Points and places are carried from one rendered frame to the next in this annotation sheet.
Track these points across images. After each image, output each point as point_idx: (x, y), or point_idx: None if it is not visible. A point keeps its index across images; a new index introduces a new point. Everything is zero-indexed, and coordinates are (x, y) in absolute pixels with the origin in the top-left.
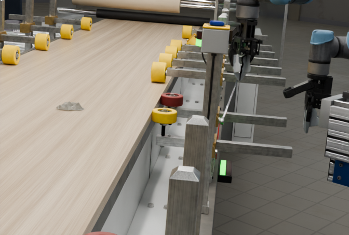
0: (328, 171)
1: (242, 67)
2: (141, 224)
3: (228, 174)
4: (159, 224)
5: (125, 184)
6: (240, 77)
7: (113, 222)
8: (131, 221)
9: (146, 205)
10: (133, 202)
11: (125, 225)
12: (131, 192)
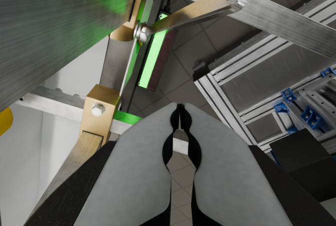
0: (274, 153)
1: (191, 158)
2: (51, 129)
3: (151, 87)
4: (69, 129)
5: (2, 203)
6: (180, 118)
7: (13, 221)
8: (40, 125)
9: (53, 87)
10: (31, 128)
11: (33, 155)
12: (17, 159)
